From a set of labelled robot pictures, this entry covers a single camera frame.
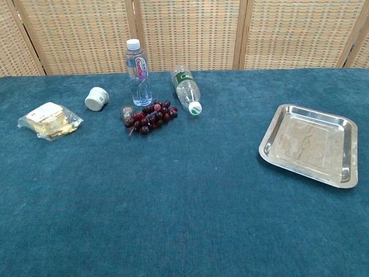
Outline small brown snack packet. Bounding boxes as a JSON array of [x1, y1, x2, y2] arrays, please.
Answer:
[[17, 102, 84, 142]]

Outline square stainless steel tray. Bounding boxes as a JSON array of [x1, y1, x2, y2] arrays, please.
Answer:
[[258, 103, 359, 189]]

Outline small white plastic jar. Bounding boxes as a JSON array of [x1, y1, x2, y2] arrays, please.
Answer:
[[84, 87, 110, 111]]

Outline clear bottle with green label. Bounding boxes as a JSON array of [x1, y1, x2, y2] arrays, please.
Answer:
[[170, 65, 203, 115]]

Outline woven bamboo folding screen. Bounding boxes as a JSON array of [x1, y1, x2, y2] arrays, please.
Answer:
[[0, 0, 369, 77]]

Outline bunch of dark red grapes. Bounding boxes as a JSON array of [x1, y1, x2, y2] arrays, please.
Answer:
[[124, 99, 179, 137]]

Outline blue velvet table cloth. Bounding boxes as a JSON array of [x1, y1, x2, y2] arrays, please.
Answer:
[[0, 67, 369, 277]]

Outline clear bottle with pink label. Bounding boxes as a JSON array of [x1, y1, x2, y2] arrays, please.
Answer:
[[126, 39, 153, 107]]

